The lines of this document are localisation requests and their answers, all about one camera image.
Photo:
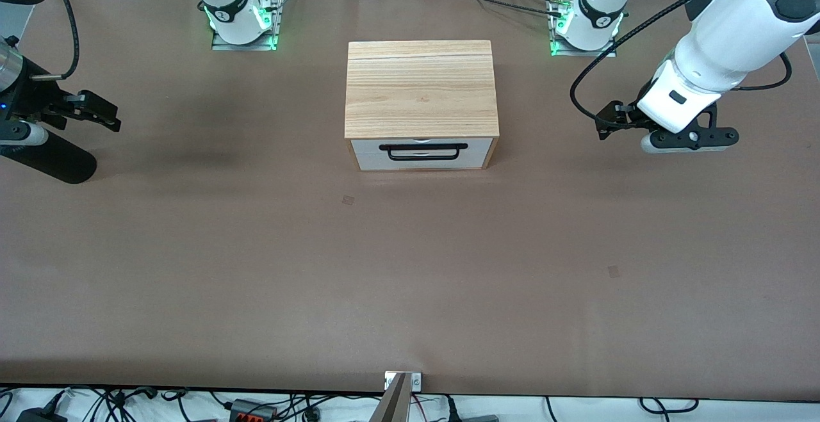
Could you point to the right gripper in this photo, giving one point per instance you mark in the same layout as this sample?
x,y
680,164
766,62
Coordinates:
x,y
27,92

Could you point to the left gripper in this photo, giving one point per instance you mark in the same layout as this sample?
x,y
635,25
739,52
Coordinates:
x,y
616,118

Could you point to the wooden drawer cabinet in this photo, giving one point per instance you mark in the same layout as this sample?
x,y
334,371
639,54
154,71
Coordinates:
x,y
423,89

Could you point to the white plain drawer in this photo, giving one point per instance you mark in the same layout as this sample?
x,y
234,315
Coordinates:
x,y
371,162

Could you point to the black ribbed vase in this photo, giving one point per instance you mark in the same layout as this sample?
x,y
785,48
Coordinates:
x,y
64,162

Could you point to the black power adapter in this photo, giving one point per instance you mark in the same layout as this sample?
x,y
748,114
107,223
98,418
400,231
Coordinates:
x,y
38,415

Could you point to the black floor plug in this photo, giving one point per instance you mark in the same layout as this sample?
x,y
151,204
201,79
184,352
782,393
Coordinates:
x,y
471,418

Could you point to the black adapter with orange clips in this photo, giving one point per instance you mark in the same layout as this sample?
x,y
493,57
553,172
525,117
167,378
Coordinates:
x,y
253,411

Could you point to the grey angled metal bar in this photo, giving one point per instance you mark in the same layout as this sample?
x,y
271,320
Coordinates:
x,y
392,406

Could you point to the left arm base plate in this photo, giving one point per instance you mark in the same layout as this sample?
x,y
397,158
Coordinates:
x,y
557,52

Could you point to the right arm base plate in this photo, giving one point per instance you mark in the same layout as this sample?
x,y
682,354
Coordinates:
x,y
221,44

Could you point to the metal table clamp bracket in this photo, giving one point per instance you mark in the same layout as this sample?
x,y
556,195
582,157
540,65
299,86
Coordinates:
x,y
415,381

